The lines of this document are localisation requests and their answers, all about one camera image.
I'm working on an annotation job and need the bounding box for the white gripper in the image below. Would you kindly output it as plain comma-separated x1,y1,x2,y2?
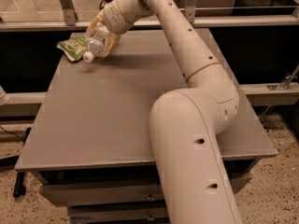
86,0,135,58

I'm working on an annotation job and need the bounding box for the clear plastic bottle blue label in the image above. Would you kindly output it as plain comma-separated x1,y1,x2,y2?
83,26,109,63

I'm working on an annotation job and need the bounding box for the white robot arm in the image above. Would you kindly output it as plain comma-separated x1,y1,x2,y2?
87,0,243,224

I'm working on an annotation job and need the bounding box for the green jalapeno chip bag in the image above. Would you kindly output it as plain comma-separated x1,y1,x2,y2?
57,35,87,62

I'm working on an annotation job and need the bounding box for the white object at left edge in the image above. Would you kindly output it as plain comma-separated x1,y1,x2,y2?
0,86,9,105

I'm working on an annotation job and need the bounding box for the top grey drawer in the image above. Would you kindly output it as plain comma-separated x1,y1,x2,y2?
39,171,252,207

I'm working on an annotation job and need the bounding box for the grey drawer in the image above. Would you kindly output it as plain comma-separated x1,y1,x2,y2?
39,171,252,207
67,201,170,224

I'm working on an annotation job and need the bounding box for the left metal railing bracket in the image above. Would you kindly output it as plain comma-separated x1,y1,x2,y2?
59,0,78,26

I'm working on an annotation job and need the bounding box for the black floor cable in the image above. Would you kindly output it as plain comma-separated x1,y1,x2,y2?
0,124,33,200

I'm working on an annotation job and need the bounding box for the metal bracket at right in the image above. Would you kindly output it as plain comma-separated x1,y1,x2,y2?
267,64,299,91

